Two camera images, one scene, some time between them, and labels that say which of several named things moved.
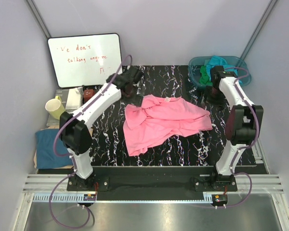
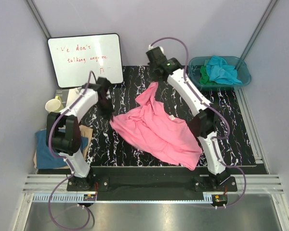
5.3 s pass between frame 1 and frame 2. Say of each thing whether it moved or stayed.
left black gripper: moved
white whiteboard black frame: stayed
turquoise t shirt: stayed
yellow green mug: stayed
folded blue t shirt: stayed
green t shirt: stayed
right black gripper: moved
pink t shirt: moved
